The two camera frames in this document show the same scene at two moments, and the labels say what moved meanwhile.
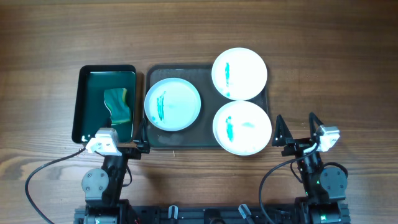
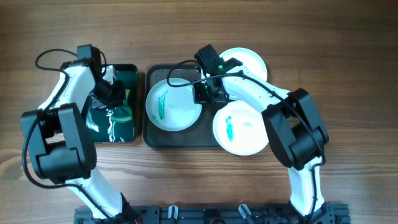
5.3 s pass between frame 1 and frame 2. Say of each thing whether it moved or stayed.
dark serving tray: stayed
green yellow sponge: stayed
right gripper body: moved
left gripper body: moved
